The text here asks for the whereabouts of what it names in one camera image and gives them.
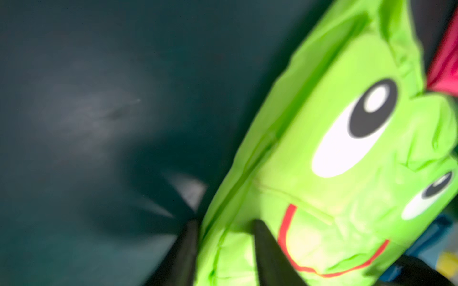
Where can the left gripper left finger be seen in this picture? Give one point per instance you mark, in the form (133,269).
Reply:
(179,266)

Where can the pink bunny raincoat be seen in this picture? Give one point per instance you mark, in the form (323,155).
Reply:
(443,71)

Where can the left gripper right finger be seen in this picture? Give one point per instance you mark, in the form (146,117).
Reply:
(273,267)

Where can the blue folded raincoat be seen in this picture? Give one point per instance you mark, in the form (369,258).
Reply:
(420,263)

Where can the yellow folded raincoat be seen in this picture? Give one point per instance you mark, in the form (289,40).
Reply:
(447,265)

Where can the lime green frog raincoat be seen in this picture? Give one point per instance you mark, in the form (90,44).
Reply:
(347,162)

